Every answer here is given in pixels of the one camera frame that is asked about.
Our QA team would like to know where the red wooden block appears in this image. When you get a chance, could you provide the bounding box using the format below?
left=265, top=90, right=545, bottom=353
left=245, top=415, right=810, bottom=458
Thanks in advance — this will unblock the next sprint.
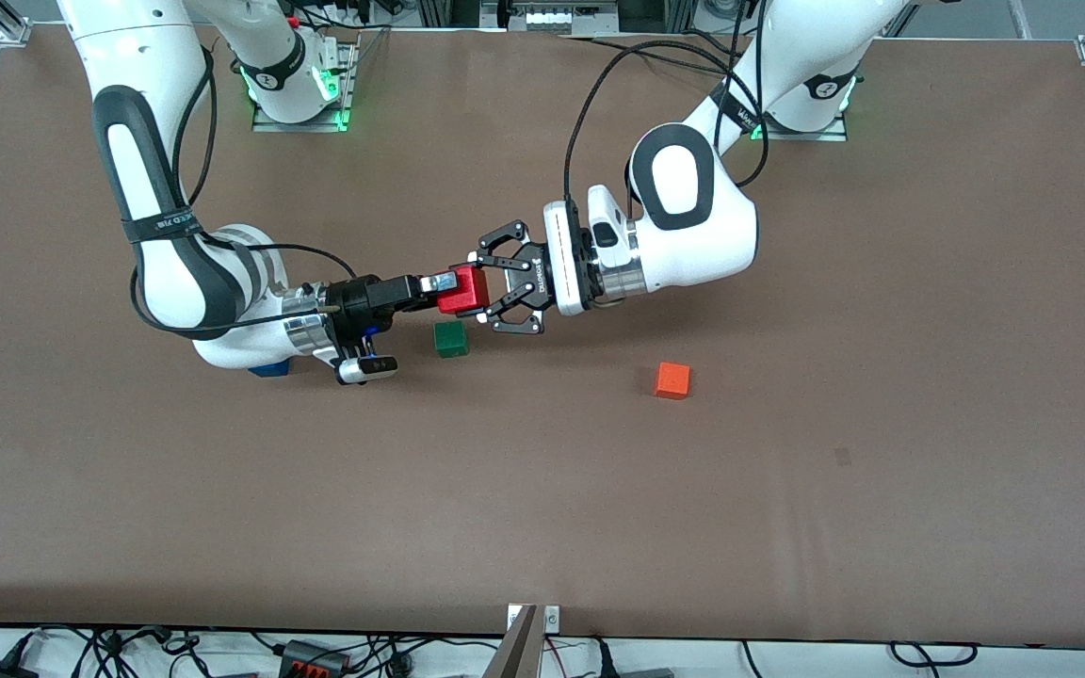
left=437, top=266, right=490, bottom=316

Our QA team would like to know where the brown table cover sheet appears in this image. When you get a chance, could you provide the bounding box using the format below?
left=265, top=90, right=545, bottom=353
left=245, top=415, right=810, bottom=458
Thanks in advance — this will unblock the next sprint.
left=0, top=21, right=1085, bottom=651

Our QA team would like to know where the grey metal device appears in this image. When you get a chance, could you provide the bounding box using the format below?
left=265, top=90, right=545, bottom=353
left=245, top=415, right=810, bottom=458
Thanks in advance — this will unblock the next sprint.
left=481, top=0, right=621, bottom=37

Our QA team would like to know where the black box with orange connectors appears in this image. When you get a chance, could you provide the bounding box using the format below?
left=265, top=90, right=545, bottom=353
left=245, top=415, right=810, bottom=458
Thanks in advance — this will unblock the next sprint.
left=279, top=640, right=350, bottom=677

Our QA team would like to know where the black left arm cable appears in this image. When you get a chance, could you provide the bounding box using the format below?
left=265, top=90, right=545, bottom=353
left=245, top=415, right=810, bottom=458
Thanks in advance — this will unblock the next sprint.
left=564, top=0, right=771, bottom=203

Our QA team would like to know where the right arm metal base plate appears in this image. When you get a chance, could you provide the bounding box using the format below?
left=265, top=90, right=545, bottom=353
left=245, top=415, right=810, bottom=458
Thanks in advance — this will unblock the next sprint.
left=252, top=38, right=357, bottom=133

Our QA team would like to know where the long black table cable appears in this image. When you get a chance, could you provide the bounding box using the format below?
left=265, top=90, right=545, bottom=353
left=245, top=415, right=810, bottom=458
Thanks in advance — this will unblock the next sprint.
left=566, top=36, right=741, bottom=81

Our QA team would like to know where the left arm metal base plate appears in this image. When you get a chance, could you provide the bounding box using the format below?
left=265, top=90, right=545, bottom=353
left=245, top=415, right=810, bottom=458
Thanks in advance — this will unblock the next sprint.
left=748, top=42, right=850, bottom=142

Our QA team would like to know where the black looped floor cable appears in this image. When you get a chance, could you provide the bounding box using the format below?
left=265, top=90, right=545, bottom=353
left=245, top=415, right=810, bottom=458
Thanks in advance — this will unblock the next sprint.
left=889, top=642, right=979, bottom=668

